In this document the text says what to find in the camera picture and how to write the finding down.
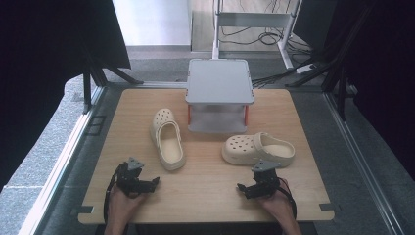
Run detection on black floor cables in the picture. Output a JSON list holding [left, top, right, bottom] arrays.
[[218, 0, 331, 90]]

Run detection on white power strip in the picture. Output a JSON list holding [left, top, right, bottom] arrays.
[[295, 64, 317, 75]]

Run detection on black and red gripper cable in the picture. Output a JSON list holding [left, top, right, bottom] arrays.
[[277, 177, 299, 220]]

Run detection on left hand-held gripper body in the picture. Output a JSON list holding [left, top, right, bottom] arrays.
[[112, 157, 155, 199]]

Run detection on white metal stand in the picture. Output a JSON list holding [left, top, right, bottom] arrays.
[[210, 0, 303, 71]]

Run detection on cream clog shoe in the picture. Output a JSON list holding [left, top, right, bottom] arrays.
[[149, 108, 187, 171], [221, 131, 297, 168]]

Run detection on person's left hand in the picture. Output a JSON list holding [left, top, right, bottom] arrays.
[[107, 187, 149, 224]]

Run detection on black curtain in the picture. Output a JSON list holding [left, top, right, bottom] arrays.
[[0, 0, 132, 193], [293, 0, 415, 181]]

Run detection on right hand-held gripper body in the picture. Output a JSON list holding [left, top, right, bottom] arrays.
[[251, 160, 282, 199]]

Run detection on grey two-tier shoe rack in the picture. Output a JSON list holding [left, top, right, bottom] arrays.
[[185, 58, 255, 134]]

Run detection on black stand legs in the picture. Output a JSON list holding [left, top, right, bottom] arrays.
[[285, 0, 376, 122], [81, 42, 145, 116]]

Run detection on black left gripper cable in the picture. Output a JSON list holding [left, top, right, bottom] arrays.
[[103, 162, 128, 224]]

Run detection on aluminium frame rail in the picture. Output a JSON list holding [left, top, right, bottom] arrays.
[[322, 91, 407, 235], [18, 85, 107, 235]]

